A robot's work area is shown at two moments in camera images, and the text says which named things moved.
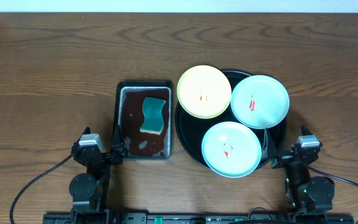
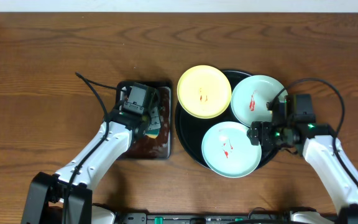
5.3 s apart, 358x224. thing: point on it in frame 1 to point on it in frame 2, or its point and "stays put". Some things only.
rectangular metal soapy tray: x=143 y=112 stays put
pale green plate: x=232 y=149 stays put
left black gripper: x=105 y=156 to x=153 y=121
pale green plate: x=260 y=102 stays put
